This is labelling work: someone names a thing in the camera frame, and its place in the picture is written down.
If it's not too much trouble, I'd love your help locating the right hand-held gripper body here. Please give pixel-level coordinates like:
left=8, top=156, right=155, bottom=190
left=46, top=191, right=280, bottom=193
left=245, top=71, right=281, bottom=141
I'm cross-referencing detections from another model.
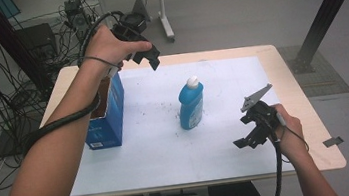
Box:
left=237, top=81, right=286, bottom=148

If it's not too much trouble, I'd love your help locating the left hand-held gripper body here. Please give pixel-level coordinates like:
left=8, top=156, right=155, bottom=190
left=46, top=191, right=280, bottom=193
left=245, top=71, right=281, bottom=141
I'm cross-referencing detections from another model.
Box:
left=106, top=0, right=163, bottom=68

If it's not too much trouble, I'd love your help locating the blue bottle with white cap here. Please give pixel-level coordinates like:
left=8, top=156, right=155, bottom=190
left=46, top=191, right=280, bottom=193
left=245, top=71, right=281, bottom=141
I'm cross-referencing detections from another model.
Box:
left=174, top=74, right=210, bottom=132

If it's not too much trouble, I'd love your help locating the blue cardboard box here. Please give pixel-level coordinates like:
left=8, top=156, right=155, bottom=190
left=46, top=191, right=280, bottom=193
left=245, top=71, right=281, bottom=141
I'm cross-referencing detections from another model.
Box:
left=77, top=71, right=132, bottom=152

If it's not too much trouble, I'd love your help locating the person's left hand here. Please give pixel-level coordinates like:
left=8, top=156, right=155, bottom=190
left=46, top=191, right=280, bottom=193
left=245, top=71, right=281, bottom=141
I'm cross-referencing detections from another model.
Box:
left=80, top=17, right=157, bottom=81

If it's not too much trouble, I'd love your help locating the person's right hand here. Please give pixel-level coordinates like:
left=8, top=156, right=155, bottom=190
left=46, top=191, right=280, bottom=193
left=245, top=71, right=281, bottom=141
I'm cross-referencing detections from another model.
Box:
left=269, top=100, right=309, bottom=164

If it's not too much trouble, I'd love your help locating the white table stand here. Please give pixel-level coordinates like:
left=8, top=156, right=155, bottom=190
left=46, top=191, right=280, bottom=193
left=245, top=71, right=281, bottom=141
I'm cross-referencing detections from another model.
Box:
left=76, top=0, right=205, bottom=55

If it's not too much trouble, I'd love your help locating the grey floor mat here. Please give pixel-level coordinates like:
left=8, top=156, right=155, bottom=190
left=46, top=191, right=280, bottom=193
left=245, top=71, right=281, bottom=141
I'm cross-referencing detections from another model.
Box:
left=276, top=39, right=349, bottom=102

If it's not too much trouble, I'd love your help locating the grey tape piece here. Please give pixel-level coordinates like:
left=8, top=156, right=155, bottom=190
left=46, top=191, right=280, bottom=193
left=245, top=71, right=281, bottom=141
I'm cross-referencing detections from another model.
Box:
left=322, top=135, right=346, bottom=149

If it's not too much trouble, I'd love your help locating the white table mat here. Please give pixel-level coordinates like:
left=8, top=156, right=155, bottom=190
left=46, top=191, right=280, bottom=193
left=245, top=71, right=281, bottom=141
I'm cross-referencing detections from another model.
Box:
left=55, top=50, right=296, bottom=196

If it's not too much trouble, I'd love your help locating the black computer case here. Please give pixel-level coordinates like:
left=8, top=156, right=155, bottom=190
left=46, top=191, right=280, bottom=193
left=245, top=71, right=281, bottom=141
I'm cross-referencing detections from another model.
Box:
left=13, top=21, right=60, bottom=66

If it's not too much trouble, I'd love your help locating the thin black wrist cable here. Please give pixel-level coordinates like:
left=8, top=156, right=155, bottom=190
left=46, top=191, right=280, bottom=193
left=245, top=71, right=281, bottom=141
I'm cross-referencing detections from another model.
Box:
left=275, top=108, right=312, bottom=165
left=82, top=51, right=124, bottom=82

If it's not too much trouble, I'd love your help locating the thick black gripper cable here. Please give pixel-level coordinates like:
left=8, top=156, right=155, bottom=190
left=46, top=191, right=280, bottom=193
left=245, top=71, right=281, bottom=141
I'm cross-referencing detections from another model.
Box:
left=262, top=133, right=289, bottom=196
left=5, top=8, right=141, bottom=156

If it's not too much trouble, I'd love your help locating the tangle of black floor cables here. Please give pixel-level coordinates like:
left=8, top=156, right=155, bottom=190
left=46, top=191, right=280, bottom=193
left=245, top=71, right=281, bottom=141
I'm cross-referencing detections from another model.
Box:
left=0, top=0, right=122, bottom=196

